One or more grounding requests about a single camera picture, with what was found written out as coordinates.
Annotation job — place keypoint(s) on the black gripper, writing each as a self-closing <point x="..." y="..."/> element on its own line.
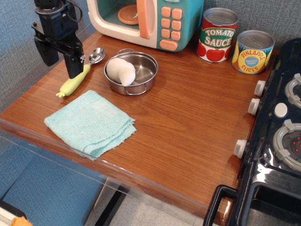
<point x="56" y="33"/>

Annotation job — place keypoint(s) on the corn-handled metal spoon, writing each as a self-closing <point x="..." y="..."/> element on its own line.
<point x="96" y="56"/>

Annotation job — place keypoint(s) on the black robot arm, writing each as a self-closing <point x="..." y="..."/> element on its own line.
<point x="59" y="3"/>

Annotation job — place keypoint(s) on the small steel pan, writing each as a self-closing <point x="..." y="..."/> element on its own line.
<point x="146" y="70"/>

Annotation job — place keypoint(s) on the white plush mushroom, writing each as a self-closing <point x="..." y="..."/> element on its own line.
<point x="121" y="71"/>

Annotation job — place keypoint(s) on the folded teal cloth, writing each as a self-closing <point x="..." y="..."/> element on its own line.
<point x="91" y="125"/>

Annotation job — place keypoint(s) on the teal toy microwave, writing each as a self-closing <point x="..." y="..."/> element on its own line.
<point x="162" y="24"/>

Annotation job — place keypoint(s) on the clear acrylic table guard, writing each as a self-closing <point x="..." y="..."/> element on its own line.
<point x="179" y="162"/>

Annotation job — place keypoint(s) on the tomato sauce can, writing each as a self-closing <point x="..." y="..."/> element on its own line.
<point x="218" y="29"/>

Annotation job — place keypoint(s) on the orange plush object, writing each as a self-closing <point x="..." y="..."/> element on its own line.
<point x="21" y="221"/>

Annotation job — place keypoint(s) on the pineapple slices can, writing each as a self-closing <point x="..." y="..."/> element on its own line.
<point x="252" y="51"/>

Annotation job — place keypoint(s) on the black toy stove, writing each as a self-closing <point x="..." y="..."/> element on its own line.
<point x="269" y="179"/>

